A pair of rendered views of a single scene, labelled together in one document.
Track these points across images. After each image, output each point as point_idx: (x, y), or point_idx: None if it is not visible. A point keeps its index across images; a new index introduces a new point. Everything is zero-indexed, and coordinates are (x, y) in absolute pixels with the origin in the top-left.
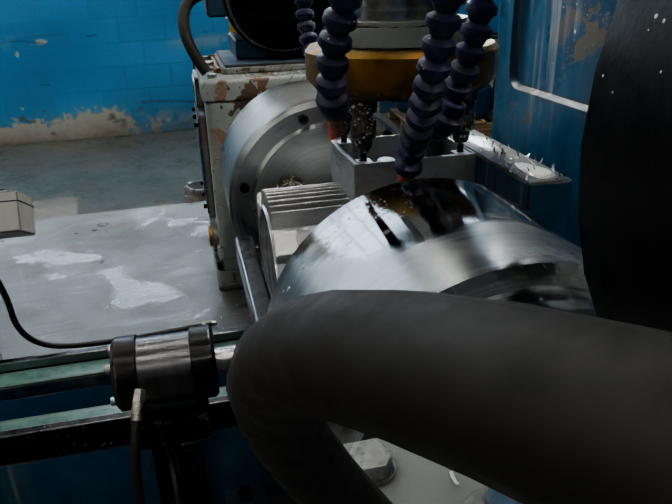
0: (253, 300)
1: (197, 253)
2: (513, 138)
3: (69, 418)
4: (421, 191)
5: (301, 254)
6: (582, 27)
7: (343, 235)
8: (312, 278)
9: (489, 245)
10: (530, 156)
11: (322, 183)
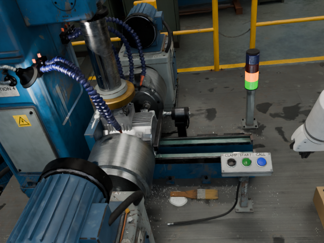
0: (161, 120)
1: None
2: (70, 134)
3: (204, 141)
4: (135, 81)
5: (155, 89)
6: (66, 92)
7: (149, 82)
8: (155, 84)
9: (138, 70)
10: (74, 129)
11: (135, 121)
